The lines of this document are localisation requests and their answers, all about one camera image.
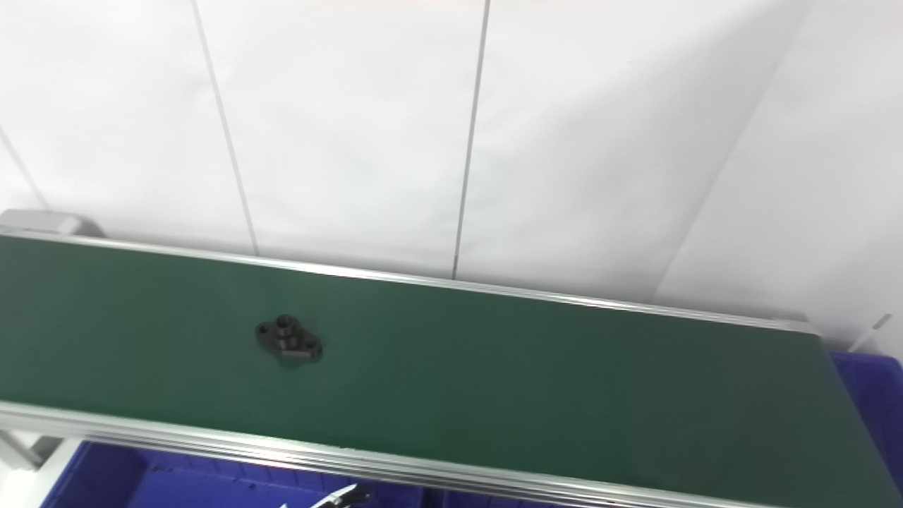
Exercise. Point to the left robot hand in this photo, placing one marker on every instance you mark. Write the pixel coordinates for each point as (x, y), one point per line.
(335, 501)

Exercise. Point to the black flange part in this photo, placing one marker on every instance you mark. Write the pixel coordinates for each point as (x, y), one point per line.
(289, 340)

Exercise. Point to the green conveyor belt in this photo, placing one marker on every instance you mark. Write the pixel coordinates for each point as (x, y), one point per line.
(494, 374)
(211, 441)

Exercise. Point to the blue plastic bin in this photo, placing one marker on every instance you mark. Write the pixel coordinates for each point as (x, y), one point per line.
(141, 483)
(875, 395)
(487, 502)

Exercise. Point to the aluminium conveyor leg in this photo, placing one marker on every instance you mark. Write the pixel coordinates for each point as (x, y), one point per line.
(21, 448)

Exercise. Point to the grey conveyor motor housing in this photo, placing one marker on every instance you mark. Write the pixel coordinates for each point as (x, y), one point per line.
(42, 222)

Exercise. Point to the thin white rod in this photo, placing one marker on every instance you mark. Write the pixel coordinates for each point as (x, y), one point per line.
(869, 333)

